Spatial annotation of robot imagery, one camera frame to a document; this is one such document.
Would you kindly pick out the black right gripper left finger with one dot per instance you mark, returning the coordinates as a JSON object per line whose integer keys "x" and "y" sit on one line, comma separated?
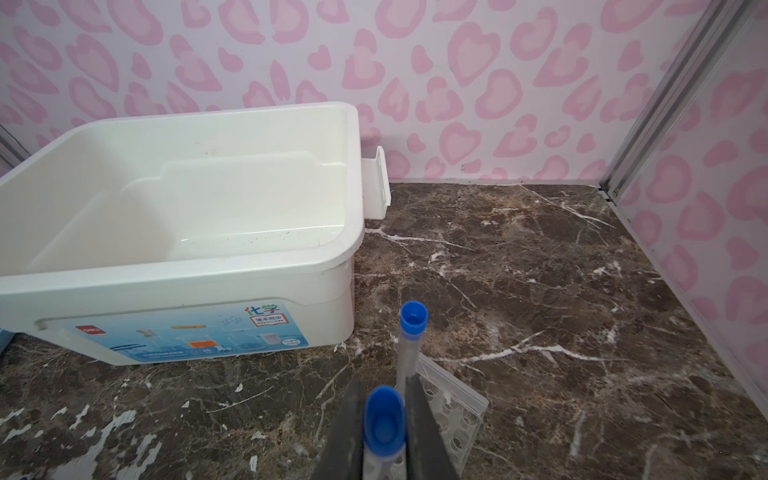
{"x": 342, "y": 456}

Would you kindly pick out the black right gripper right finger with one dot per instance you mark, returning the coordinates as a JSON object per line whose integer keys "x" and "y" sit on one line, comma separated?
{"x": 426, "y": 454}

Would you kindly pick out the blue capped test tube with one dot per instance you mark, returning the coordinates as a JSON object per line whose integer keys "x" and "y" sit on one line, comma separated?
{"x": 384, "y": 432}
{"x": 413, "y": 322}

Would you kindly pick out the clear test tube rack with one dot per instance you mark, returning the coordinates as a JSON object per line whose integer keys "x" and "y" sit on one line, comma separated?
{"x": 458, "y": 409}

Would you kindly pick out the white plastic storage bin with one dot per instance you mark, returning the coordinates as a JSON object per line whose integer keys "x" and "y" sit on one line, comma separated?
{"x": 191, "y": 236}

